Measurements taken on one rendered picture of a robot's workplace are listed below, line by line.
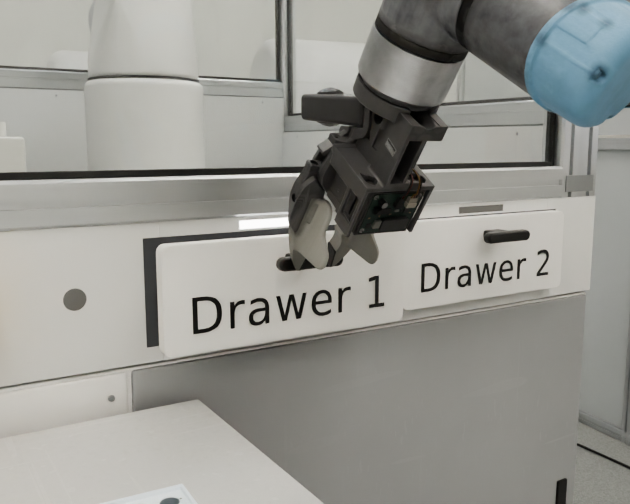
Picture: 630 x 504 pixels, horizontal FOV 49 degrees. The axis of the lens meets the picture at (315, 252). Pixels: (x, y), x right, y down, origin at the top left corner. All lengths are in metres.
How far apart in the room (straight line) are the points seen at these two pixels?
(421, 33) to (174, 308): 0.34
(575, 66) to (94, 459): 0.48
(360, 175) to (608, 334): 2.17
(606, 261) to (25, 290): 2.21
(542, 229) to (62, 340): 0.65
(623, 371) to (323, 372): 1.91
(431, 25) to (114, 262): 0.38
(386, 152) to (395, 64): 0.07
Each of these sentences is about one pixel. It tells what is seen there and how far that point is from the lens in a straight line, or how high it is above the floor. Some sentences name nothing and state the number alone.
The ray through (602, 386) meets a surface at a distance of 2.74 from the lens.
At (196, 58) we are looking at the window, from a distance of 0.76.
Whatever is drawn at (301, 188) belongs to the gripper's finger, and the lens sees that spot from 0.62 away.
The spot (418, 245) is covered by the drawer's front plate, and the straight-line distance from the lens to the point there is 0.87.
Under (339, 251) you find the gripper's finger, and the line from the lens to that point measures 0.70.
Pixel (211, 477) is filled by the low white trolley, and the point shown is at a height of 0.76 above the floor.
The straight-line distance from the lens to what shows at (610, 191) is 2.62.
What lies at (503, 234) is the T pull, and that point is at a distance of 0.92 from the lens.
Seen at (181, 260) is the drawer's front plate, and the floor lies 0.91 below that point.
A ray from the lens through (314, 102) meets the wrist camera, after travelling 0.66.
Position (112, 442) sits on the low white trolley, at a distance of 0.67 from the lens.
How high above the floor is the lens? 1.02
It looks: 9 degrees down
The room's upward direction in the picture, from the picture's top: straight up
